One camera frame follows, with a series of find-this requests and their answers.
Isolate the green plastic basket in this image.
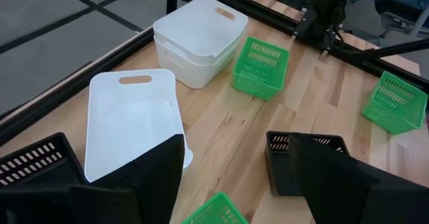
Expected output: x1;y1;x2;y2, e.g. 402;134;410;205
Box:
180;192;249;224
232;36;290;101
361;70;429;136

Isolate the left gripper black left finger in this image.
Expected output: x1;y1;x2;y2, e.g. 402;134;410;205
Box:
0;133;186;224

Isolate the white plastic basket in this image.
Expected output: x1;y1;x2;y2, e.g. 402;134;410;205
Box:
154;36;244;90
152;0;250;67
83;68;194;184

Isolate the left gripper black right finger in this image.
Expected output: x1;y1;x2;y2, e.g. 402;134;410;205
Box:
288;132;429;224

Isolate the black plastic basket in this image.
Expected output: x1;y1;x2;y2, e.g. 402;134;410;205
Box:
0;131;89;188
265;130;351;197

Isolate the office chair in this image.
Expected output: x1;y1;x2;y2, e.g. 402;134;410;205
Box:
374;0;429;39

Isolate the black aluminium table frame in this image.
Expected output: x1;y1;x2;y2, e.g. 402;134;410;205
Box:
0;0;429;148

